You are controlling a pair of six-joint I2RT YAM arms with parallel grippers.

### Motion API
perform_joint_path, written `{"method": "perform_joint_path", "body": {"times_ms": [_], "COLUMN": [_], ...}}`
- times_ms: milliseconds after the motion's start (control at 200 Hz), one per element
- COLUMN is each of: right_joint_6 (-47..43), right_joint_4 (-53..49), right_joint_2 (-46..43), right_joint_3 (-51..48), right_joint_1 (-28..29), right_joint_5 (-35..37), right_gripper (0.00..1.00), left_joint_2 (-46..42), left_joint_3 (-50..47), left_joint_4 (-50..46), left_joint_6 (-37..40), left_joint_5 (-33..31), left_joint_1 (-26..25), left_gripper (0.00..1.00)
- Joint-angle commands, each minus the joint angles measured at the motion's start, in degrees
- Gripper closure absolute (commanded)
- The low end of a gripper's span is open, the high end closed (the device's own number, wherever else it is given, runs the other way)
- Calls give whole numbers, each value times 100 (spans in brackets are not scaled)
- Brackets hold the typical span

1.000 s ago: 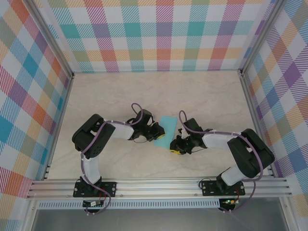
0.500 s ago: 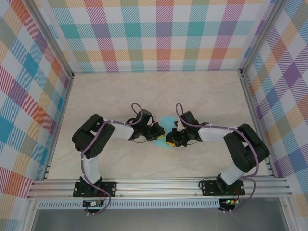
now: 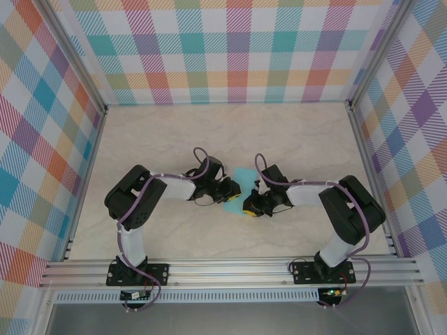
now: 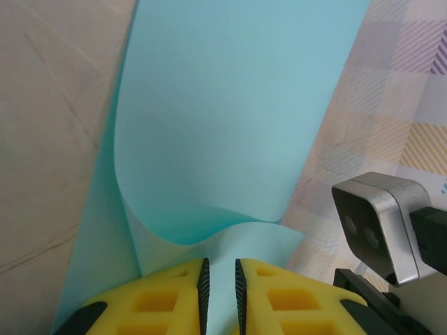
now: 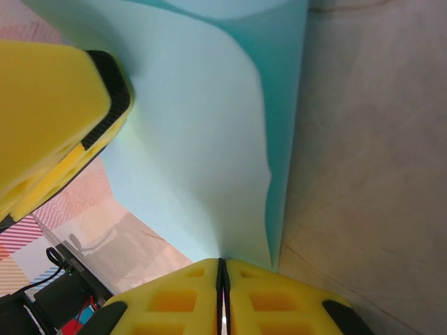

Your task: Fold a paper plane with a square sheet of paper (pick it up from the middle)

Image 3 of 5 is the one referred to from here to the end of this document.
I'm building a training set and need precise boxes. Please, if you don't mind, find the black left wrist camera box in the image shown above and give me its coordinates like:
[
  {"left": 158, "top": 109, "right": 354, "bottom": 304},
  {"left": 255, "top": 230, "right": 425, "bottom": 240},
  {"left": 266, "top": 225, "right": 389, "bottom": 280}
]
[{"left": 205, "top": 157, "right": 224, "bottom": 177}]

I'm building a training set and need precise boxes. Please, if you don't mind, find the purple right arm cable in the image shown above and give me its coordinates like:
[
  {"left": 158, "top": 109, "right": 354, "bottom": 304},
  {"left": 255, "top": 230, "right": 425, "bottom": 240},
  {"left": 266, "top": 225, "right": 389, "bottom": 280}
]
[{"left": 254, "top": 152, "right": 373, "bottom": 310}]

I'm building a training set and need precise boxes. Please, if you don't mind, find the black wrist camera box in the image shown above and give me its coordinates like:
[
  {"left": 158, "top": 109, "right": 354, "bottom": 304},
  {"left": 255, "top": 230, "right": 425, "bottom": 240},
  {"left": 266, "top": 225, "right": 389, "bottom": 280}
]
[
  {"left": 261, "top": 163, "right": 289, "bottom": 186},
  {"left": 205, "top": 157, "right": 224, "bottom": 177}
]

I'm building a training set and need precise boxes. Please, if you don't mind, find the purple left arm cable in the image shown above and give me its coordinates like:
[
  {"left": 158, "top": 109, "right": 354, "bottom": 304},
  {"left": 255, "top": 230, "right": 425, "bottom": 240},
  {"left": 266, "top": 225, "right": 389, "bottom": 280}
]
[{"left": 117, "top": 146, "right": 214, "bottom": 313}]

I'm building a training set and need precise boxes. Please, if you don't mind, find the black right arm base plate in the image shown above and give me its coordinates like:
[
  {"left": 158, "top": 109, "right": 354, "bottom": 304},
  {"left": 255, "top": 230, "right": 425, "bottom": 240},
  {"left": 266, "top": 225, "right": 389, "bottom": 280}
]
[{"left": 291, "top": 261, "right": 356, "bottom": 285}]

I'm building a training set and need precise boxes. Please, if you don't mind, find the teal cloth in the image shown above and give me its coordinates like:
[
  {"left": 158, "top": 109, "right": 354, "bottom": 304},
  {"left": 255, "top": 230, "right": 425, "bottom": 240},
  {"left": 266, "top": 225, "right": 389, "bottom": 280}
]
[{"left": 222, "top": 167, "right": 259, "bottom": 216}]

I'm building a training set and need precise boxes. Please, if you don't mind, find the small left circuit board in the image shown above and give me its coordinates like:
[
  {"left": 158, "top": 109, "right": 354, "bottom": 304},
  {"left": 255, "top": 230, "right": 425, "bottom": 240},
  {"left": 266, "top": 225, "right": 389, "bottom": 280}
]
[{"left": 119, "top": 291, "right": 152, "bottom": 302}]

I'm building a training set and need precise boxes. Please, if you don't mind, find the aluminium frame post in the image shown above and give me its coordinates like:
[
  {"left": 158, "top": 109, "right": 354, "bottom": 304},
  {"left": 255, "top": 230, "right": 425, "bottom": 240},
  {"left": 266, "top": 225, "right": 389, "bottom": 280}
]
[
  {"left": 345, "top": 0, "right": 411, "bottom": 112},
  {"left": 36, "top": 0, "right": 109, "bottom": 116}
]

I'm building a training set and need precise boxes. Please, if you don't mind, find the aluminium mounting rail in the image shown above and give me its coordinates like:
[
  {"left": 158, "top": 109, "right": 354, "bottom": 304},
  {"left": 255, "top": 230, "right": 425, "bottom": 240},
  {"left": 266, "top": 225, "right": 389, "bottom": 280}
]
[{"left": 38, "top": 256, "right": 425, "bottom": 289}]

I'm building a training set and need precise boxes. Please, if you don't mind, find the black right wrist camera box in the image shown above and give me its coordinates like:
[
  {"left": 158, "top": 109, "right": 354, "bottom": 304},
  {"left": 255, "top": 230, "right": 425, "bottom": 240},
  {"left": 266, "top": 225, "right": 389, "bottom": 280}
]
[{"left": 261, "top": 163, "right": 289, "bottom": 186}]

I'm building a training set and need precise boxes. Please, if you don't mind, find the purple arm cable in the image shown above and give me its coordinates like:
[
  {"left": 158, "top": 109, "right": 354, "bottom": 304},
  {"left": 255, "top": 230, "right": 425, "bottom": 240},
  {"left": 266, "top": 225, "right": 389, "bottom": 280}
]
[
  {"left": 117, "top": 146, "right": 214, "bottom": 313},
  {"left": 254, "top": 152, "right": 373, "bottom": 310}
]

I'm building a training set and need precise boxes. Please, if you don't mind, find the grey metal sheet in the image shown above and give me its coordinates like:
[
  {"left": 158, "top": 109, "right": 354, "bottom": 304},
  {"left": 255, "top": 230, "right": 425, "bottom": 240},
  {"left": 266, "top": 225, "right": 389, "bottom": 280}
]
[{"left": 45, "top": 302, "right": 420, "bottom": 335}]

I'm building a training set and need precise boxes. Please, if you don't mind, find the perforated metal cable tray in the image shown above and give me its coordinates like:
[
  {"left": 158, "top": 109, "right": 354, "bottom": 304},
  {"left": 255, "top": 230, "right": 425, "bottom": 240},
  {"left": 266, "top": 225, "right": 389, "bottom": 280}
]
[{"left": 54, "top": 291, "right": 321, "bottom": 304}]

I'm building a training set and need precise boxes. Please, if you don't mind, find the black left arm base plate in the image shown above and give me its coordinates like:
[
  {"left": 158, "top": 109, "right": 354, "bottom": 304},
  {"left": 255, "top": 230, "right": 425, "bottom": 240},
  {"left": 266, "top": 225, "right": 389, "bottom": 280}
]
[{"left": 106, "top": 263, "right": 170, "bottom": 287}]

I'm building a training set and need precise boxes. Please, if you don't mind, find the aluminium side rail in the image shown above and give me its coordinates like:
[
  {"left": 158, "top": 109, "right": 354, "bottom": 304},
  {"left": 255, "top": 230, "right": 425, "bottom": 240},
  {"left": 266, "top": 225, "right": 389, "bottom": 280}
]
[
  {"left": 61, "top": 106, "right": 109, "bottom": 262},
  {"left": 347, "top": 100, "right": 399, "bottom": 259}
]

